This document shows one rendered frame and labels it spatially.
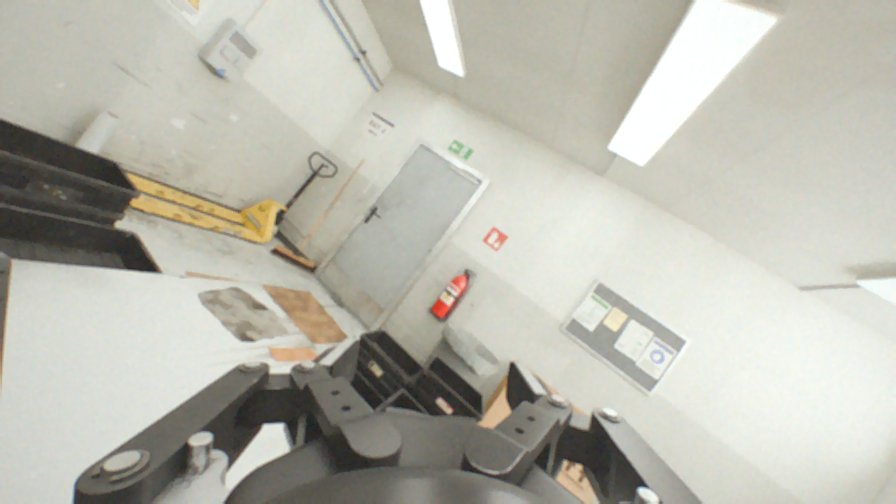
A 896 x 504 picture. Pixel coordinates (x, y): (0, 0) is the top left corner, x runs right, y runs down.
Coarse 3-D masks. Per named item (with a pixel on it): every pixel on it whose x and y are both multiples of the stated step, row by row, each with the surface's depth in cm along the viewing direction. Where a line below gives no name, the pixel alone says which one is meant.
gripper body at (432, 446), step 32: (416, 416) 8; (448, 416) 9; (320, 448) 7; (416, 448) 7; (448, 448) 7; (256, 480) 5; (288, 480) 5; (320, 480) 3; (352, 480) 3; (384, 480) 3; (416, 480) 3; (448, 480) 3; (480, 480) 3; (544, 480) 7
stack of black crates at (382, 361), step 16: (368, 336) 164; (384, 336) 180; (368, 352) 152; (384, 352) 178; (400, 352) 176; (368, 368) 149; (384, 368) 149; (400, 368) 173; (416, 368) 171; (384, 384) 146; (400, 384) 145
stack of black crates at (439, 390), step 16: (432, 368) 168; (448, 368) 167; (416, 384) 142; (432, 384) 141; (448, 384) 166; (464, 384) 164; (416, 400) 141; (432, 400) 139; (448, 400) 139; (464, 400) 163; (480, 400) 159; (464, 416) 136; (480, 416) 134
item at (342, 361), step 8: (344, 344) 13; (352, 344) 14; (336, 352) 12; (344, 352) 13; (352, 352) 14; (328, 360) 11; (336, 360) 12; (344, 360) 12; (352, 360) 14; (328, 368) 11; (336, 368) 11; (344, 368) 13; (352, 368) 14; (336, 376) 12; (344, 376) 13; (352, 376) 14
